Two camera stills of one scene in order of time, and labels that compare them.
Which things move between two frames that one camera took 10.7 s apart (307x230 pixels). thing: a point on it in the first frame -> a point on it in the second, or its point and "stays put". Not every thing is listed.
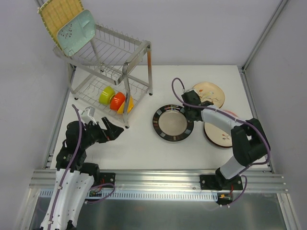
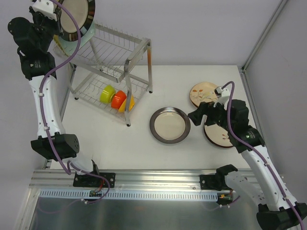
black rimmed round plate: (171, 122) -> (83, 11)
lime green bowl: (107, 93) stays put
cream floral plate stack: (208, 91) stays put
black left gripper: (105, 133) -> (44, 18)
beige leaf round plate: (218, 136) stays put
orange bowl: (117, 100) stays put
